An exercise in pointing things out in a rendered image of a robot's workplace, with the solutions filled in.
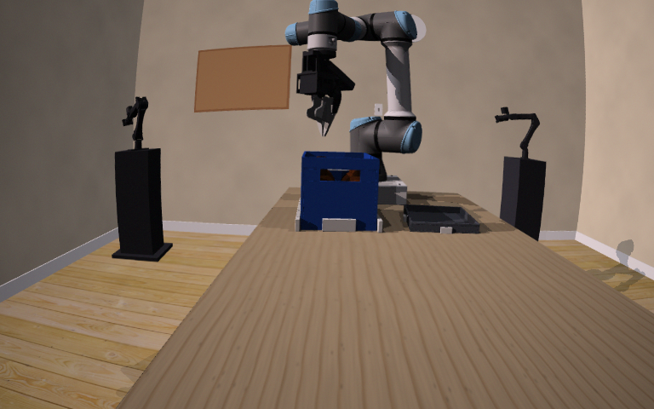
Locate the blue plastic crate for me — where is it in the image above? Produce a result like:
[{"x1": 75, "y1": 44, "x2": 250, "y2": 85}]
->
[{"x1": 301, "y1": 151, "x2": 380, "y2": 231}]

